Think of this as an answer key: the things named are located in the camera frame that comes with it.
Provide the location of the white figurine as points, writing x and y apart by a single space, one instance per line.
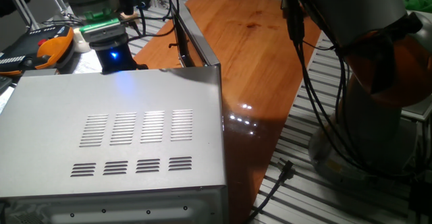
81 43

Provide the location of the silver microwave oven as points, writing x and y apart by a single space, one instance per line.
101 133

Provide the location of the glossy wooden board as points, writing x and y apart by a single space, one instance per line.
243 48

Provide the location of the printed white paper sheet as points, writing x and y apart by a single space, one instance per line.
86 63

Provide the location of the small wooden block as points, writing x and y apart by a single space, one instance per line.
133 15

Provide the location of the grey metal plate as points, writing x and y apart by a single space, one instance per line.
418 111

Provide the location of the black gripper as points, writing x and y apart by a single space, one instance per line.
113 57

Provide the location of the orange black teach pendant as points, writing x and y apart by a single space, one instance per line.
50 48

